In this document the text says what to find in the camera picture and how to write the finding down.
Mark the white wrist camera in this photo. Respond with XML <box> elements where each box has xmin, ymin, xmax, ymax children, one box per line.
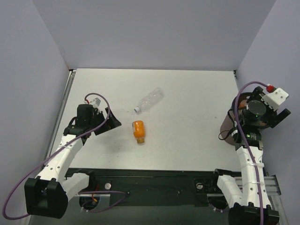
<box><xmin>89</xmin><ymin>97</ymin><xmax>101</xmax><ymax>109</ymax></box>
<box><xmin>262</xmin><ymin>84</ymin><xmax>289</xmax><ymax>111</ymax></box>

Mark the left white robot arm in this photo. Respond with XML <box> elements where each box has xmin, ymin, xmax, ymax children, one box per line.
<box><xmin>24</xmin><ymin>104</ymin><xmax>121</xmax><ymax>218</ymax></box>

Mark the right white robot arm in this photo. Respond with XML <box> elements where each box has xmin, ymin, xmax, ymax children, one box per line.
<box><xmin>209</xmin><ymin>83</ymin><xmax>290</xmax><ymax>225</ymax></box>

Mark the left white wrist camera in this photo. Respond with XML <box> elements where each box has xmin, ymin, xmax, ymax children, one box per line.
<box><xmin>89</xmin><ymin>97</ymin><xmax>101</xmax><ymax>109</ymax></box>

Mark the orange floral tea bottle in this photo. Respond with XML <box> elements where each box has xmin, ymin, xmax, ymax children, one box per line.
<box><xmin>238</xmin><ymin>99</ymin><xmax>248</xmax><ymax>110</ymax></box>

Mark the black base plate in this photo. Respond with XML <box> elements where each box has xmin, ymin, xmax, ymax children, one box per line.
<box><xmin>66</xmin><ymin>168</ymin><xmax>228</xmax><ymax>210</ymax></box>

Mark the brown round bin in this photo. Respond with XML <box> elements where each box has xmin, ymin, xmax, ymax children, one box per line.
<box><xmin>218</xmin><ymin>92</ymin><xmax>250</xmax><ymax>145</ymax></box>

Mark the purple cable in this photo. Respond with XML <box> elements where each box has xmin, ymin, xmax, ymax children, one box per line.
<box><xmin>3</xmin><ymin>93</ymin><xmax>127</xmax><ymax>220</ymax></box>
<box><xmin>210</xmin><ymin>81</ymin><xmax>269</xmax><ymax>225</ymax></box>

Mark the short orange juice bottle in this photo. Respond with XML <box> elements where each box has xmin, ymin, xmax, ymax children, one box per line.
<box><xmin>132</xmin><ymin>120</ymin><xmax>145</xmax><ymax>144</ymax></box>

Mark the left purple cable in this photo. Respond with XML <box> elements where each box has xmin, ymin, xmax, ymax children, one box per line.
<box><xmin>3</xmin><ymin>93</ymin><xmax>127</xmax><ymax>220</ymax></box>

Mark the black loop cable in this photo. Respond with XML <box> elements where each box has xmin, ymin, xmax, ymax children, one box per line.
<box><xmin>218</xmin><ymin>110</ymin><xmax>237</xmax><ymax>141</ymax></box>

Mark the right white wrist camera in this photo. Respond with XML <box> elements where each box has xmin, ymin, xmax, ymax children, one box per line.
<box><xmin>262</xmin><ymin>84</ymin><xmax>289</xmax><ymax>111</ymax></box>

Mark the orange bottle navy label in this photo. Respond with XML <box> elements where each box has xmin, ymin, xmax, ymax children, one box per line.
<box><xmin>257</xmin><ymin>120</ymin><xmax>270</xmax><ymax>129</ymax></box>

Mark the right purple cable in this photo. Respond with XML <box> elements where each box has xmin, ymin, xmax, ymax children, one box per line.
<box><xmin>210</xmin><ymin>81</ymin><xmax>269</xmax><ymax>225</ymax></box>

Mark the clear plastic bottle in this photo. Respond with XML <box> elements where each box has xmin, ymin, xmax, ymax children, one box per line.
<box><xmin>134</xmin><ymin>88</ymin><xmax>164</xmax><ymax>113</ymax></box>

